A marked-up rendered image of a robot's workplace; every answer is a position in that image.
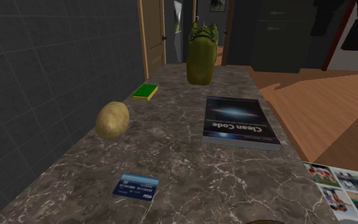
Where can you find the dark grey cabinet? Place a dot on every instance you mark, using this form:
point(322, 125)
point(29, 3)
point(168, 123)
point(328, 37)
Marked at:
point(279, 37)

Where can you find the dark book with galaxy cover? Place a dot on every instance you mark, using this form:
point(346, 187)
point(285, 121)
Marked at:
point(237, 122)

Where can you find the picture-patterned robot stand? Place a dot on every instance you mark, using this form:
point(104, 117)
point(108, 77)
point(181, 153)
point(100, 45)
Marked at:
point(343, 189)

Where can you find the light wooden door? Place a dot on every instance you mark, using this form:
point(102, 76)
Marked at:
point(153, 34)

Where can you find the brown round object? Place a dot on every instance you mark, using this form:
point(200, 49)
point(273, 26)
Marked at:
point(265, 221)

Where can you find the green and yellow sponge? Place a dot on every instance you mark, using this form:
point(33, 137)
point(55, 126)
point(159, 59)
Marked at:
point(144, 91)

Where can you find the brown potato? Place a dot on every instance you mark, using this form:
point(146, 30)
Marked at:
point(112, 120)

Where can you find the blue bank card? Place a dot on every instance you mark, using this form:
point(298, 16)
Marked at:
point(136, 187)

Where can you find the dark framed wall picture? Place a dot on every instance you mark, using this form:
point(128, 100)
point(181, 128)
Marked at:
point(218, 5)

